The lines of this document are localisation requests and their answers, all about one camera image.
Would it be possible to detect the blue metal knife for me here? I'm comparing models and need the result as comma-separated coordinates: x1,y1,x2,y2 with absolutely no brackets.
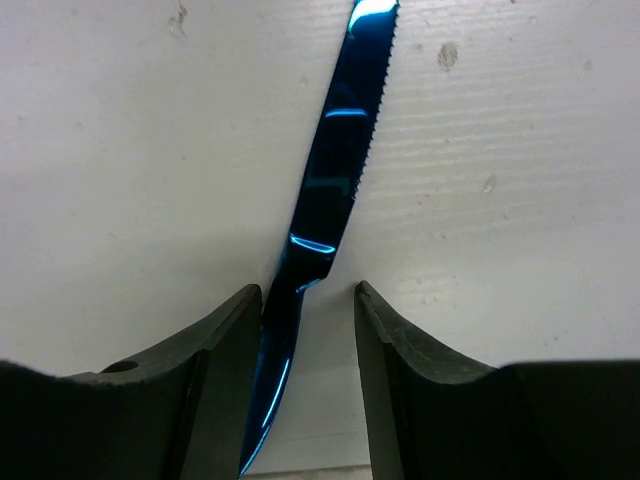
238,1,400,475

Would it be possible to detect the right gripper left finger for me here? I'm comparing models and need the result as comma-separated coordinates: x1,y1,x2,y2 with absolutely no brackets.
1,284,261,479

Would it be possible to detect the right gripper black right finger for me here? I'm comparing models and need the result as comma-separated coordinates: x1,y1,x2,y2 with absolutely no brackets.
354,282,639,479

